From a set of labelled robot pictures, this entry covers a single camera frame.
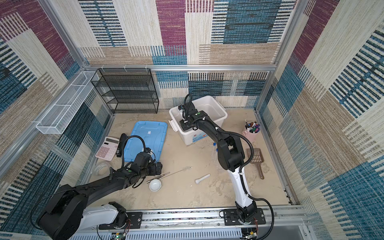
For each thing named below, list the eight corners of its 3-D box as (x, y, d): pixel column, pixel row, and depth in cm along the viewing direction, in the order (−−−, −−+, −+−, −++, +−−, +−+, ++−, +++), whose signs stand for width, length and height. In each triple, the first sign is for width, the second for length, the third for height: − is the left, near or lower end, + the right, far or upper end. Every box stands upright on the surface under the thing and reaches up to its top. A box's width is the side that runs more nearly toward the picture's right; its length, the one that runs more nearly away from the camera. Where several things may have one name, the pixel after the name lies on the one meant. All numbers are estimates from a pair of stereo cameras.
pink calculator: (96, 157, 97) (93, 154, 94) (109, 139, 106) (106, 136, 103) (111, 161, 96) (108, 158, 92) (123, 142, 104) (120, 139, 101)
